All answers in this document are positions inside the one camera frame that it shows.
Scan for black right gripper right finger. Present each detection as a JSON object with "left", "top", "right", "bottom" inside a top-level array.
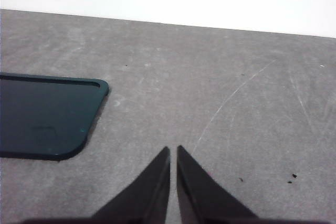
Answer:
[{"left": 176, "top": 145, "right": 260, "bottom": 224}]

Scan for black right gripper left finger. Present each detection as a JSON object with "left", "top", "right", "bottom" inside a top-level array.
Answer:
[{"left": 86, "top": 146, "right": 171, "bottom": 224}]

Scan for black rectangular tray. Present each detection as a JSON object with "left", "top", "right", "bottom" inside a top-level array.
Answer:
[{"left": 0, "top": 72, "right": 110, "bottom": 162}]

